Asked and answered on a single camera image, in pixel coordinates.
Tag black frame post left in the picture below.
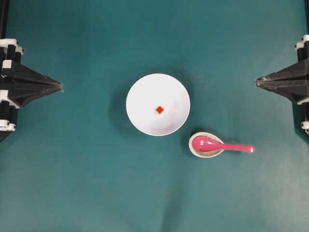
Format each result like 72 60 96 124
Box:
0 0 10 39

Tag pink plastic spoon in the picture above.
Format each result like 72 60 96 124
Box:
192 136 255 153

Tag small red block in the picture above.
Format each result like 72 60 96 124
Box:
156 106 164 114

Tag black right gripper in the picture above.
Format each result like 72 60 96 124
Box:
255 34 309 134

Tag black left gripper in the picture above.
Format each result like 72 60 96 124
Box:
0 39 63 141

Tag speckled egg-shaped spoon rest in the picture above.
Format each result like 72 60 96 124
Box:
188 131 223 158

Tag white round bowl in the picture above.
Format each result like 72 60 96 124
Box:
126 73 191 136

